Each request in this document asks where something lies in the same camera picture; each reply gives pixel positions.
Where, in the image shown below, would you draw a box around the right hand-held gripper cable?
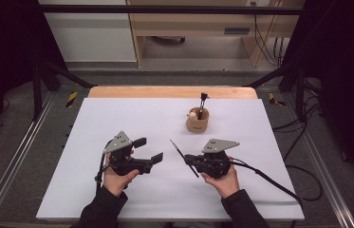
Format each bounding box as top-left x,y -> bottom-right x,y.
228,157 -> 324,207

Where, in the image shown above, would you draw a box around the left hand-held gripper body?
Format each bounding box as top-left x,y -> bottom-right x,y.
102,130 -> 154,177

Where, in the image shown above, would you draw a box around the white cabinet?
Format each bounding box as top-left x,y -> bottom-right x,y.
37,0 -> 138,64

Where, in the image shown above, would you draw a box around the white table board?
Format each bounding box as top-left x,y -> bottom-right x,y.
36,97 -> 306,221

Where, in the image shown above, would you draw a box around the round wooden brush holder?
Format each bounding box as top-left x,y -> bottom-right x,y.
185,106 -> 210,134

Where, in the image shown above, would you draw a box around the black makeup brush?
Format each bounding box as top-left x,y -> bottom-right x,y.
197,91 -> 209,121

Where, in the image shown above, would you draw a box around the person's right hand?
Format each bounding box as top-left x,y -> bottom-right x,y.
199,156 -> 242,200

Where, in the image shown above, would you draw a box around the hanging black cables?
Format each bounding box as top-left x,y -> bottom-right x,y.
252,2 -> 286,67

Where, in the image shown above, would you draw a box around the aluminium floor rail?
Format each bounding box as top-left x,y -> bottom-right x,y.
0,91 -> 56,228
283,94 -> 354,228

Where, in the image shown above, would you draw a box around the thin black brush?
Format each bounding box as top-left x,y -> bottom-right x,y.
169,139 -> 200,179

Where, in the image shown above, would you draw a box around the light wooden desk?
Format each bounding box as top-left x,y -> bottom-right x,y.
126,0 -> 307,68

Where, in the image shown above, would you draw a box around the black floor cable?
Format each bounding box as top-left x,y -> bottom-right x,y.
271,104 -> 321,132
283,122 -> 307,162

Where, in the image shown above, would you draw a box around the wooden table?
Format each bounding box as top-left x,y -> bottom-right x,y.
87,85 -> 258,100

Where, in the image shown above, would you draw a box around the left hand-held gripper cable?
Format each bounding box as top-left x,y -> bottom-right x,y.
94,139 -> 116,195

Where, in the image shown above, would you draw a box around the person's left hand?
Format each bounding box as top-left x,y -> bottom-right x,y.
102,151 -> 141,199

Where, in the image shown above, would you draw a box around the black frame stand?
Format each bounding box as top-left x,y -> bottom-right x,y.
31,61 -> 97,122
246,61 -> 307,122

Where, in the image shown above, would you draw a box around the black frame crossbar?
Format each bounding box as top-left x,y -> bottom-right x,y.
38,4 -> 306,16

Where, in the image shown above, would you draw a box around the black curtain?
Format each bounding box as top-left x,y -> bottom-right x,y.
0,0 -> 68,155
283,0 -> 354,193

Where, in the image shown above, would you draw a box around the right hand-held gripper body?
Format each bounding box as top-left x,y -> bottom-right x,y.
195,138 -> 241,181

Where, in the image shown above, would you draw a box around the hand-held gripper cable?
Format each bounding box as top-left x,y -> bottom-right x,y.
228,157 -> 324,207
94,139 -> 116,195

